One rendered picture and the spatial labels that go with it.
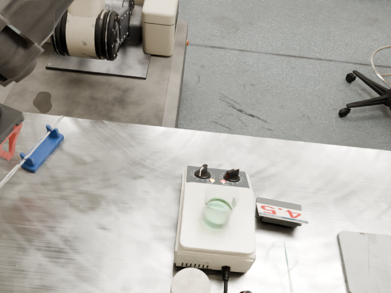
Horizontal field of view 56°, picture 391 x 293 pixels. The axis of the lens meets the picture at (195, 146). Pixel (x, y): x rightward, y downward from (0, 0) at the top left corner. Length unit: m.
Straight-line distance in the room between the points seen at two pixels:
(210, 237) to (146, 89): 0.96
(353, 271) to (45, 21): 0.63
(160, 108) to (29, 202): 0.77
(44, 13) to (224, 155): 0.46
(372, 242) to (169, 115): 0.86
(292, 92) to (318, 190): 1.39
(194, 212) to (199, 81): 1.51
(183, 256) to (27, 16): 0.41
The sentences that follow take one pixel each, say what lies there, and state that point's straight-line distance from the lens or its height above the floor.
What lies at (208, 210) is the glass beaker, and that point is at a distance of 0.55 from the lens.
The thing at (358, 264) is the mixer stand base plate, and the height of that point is 0.76.
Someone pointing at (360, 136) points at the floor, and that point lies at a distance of 2.07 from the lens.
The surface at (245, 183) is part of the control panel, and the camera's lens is 0.70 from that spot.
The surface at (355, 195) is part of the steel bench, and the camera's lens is 0.83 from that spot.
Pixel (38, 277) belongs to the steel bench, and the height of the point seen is 0.75.
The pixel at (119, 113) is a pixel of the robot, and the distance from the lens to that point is 1.39.
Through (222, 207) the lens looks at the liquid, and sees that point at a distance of 0.60.
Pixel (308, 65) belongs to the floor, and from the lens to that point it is 2.36.
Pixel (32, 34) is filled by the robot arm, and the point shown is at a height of 1.08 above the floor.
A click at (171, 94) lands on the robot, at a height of 0.36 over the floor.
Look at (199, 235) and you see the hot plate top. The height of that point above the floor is 0.84.
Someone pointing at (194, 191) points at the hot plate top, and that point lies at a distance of 0.63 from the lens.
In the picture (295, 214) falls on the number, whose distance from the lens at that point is 0.73.
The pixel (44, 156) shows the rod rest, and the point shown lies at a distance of 0.80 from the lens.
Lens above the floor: 1.38
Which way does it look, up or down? 52 degrees down
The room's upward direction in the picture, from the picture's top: 8 degrees clockwise
